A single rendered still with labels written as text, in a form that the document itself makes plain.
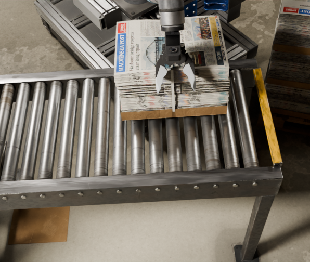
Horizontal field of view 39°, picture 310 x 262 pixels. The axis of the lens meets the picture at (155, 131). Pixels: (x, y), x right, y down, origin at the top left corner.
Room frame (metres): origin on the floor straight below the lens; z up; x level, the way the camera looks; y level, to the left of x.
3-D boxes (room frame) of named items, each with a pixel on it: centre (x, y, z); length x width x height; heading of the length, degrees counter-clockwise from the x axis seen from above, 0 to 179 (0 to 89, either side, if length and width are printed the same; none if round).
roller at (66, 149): (0.99, 0.32, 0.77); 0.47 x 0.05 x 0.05; 177
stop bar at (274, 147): (0.94, -0.41, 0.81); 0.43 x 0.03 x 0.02; 177
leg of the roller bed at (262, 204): (0.70, -0.37, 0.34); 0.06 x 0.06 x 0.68; 87
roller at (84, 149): (0.99, 0.26, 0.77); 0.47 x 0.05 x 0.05; 177
